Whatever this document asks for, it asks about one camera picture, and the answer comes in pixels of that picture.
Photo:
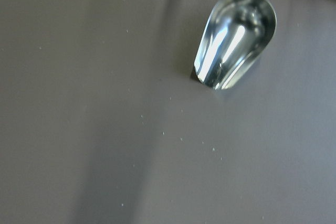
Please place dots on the steel scoop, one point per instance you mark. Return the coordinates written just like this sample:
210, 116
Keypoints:
236, 33

